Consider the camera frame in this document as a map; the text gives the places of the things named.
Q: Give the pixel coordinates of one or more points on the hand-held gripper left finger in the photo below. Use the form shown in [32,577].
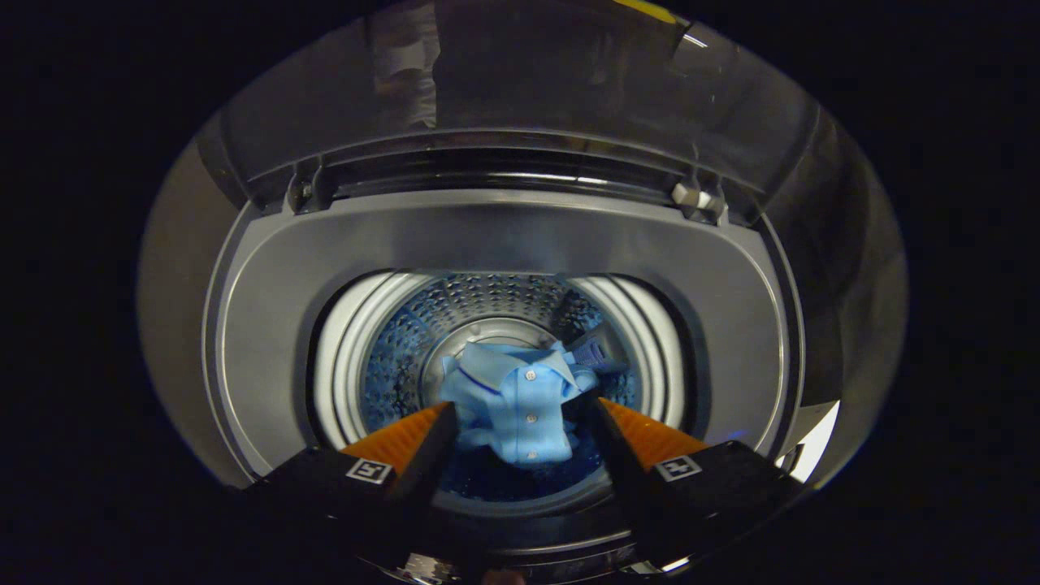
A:
[422,479]

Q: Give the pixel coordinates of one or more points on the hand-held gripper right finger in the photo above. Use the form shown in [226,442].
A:
[626,479]

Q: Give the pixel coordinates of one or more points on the light blue polo shirt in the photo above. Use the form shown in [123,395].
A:
[520,406]

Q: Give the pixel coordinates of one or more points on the grey washing machine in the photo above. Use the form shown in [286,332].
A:
[487,236]

